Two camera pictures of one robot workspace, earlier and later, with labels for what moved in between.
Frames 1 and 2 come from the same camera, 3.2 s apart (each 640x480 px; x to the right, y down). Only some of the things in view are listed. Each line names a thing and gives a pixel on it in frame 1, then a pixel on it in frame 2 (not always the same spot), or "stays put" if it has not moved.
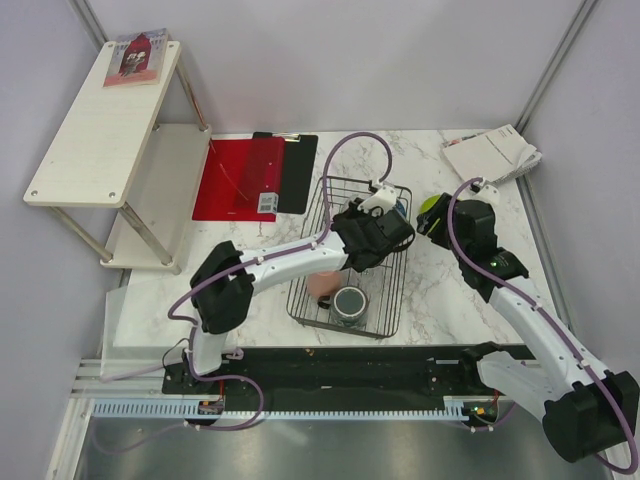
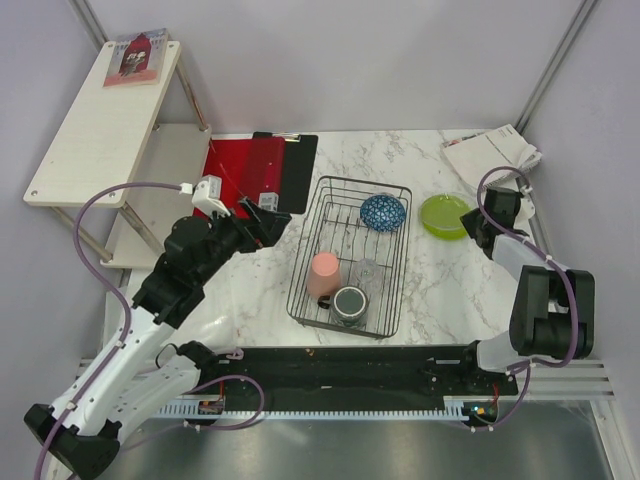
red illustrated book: (137, 59) stays put
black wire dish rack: (365, 302) stays put
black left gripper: (353, 213) -> (272, 225)
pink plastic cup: (321, 284) stays put
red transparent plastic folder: (241, 180) stays put
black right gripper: (427, 219) -> (468, 221)
